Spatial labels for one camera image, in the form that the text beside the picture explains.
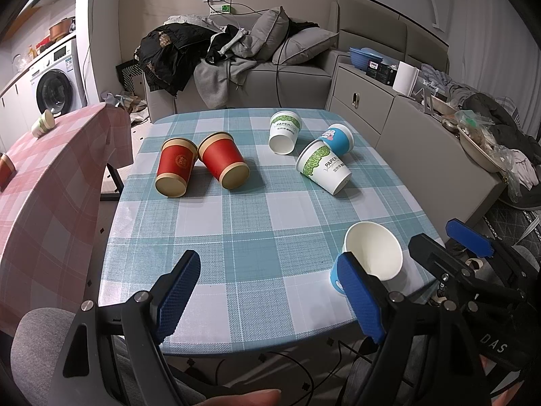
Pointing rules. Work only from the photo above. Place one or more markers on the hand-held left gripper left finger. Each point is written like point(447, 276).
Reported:
point(179, 294)

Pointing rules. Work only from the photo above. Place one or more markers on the grey side cabinet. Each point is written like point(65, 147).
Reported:
point(405, 135)

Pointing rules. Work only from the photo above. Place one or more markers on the grey hoodie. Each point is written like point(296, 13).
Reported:
point(213, 84)

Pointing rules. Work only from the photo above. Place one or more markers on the metal basin with bags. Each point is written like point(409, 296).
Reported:
point(479, 143)

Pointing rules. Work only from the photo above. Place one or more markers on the black table frame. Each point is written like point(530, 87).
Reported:
point(113, 184)

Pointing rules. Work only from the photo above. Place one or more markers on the pink checked tablecloth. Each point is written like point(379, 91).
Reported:
point(50, 203)

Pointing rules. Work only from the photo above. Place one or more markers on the white washing machine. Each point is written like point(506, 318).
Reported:
point(63, 70)

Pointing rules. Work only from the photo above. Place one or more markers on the black patterned bag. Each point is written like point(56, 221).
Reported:
point(126, 76)

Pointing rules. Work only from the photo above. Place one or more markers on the dark clothes pile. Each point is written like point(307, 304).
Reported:
point(494, 112)

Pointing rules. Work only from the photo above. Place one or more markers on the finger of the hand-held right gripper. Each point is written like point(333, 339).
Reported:
point(469, 237)
point(431, 251)

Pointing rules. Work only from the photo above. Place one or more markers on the black box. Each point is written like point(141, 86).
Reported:
point(382, 74)

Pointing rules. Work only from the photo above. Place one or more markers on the red paper cup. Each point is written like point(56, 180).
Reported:
point(6, 171)
point(222, 156)
point(175, 165)

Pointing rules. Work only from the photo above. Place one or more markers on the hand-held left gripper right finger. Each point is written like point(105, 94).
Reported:
point(359, 300)

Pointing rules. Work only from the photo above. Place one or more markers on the blue plastic basins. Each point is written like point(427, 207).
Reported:
point(363, 57)

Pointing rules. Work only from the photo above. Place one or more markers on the black and white garment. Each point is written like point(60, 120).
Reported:
point(228, 42)

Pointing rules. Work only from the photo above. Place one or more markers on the blue cartoon paper cup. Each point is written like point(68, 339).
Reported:
point(340, 139)
point(372, 249)

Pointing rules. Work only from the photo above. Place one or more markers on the grey pillow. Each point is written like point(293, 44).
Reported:
point(304, 46)
point(270, 34)

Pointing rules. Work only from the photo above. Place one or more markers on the grey sofa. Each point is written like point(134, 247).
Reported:
point(296, 89)

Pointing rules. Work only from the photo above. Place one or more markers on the white paper roll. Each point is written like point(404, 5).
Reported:
point(405, 78)

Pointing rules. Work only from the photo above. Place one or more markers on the copper pot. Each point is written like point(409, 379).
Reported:
point(61, 28)

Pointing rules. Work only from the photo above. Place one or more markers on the person's left hand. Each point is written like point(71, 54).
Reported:
point(245, 398)

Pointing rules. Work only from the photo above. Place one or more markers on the blue checked tablecloth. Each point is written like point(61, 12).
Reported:
point(253, 237)

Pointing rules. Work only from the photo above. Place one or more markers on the white cup green band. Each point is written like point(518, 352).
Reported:
point(42, 126)
point(285, 135)

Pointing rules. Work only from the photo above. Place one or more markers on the white cup green leaf print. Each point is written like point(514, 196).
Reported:
point(327, 169)

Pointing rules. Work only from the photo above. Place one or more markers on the black jacket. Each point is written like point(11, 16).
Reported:
point(169, 57)

